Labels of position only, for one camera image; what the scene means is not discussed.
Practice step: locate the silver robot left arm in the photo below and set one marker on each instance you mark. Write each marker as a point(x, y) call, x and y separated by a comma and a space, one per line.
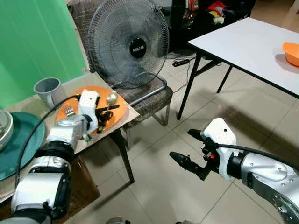
point(60, 135)

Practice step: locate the orange round plate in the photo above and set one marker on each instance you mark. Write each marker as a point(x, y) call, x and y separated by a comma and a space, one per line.
point(117, 119)

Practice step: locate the gold metal spoon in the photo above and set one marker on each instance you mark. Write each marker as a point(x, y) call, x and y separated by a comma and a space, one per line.
point(112, 98)

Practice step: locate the beige cardboard table mat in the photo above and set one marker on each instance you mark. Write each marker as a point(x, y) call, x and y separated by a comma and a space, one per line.
point(131, 112)

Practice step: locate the silver metal fork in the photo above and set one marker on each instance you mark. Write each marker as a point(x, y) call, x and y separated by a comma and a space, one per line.
point(68, 110)

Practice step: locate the brown checked chair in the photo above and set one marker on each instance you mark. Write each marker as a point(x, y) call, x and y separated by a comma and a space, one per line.
point(154, 100)

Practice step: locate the grey plastic cup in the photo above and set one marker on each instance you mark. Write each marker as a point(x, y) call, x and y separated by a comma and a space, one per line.
point(46, 88)

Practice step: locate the grey robot right foot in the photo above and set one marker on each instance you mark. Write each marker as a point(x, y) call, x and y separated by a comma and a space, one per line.
point(183, 222)

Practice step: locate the grey robot foot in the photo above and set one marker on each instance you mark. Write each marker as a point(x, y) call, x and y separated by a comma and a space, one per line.
point(117, 220)
point(183, 222)

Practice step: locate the grey electric fan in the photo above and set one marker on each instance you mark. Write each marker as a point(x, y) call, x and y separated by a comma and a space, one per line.
point(138, 47)

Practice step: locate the brown cardboard box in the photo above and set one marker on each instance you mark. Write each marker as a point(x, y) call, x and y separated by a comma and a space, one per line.
point(84, 186)

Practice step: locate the black power strip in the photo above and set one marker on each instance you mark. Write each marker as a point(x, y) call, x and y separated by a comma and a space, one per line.
point(181, 62)

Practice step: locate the teal round plate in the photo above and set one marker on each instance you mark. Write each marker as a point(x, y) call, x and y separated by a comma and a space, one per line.
point(23, 140)

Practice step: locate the grey robot left foot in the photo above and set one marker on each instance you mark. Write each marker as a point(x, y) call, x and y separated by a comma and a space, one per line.
point(117, 220)

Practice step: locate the clear glass bowl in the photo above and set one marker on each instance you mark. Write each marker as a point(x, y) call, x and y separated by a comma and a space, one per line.
point(4, 128)

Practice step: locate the green cloth backdrop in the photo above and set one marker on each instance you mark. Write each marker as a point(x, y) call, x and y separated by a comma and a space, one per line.
point(37, 42)

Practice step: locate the white folding table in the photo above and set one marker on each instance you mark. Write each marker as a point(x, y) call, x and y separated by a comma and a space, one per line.
point(243, 46)

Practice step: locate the orange plastic bowl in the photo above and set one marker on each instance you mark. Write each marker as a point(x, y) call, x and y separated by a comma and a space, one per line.
point(292, 53)

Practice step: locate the red and yellow package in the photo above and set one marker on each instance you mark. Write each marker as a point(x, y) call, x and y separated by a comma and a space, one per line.
point(217, 10)

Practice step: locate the black low cabinet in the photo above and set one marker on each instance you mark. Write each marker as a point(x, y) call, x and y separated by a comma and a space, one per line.
point(238, 14)

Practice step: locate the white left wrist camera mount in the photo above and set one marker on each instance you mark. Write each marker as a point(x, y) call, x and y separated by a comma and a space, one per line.
point(88, 105)

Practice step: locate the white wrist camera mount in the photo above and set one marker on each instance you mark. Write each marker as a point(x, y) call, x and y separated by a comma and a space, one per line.
point(88, 105)
point(223, 140)

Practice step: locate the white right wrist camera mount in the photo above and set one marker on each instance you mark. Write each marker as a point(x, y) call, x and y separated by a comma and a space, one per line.
point(223, 140)

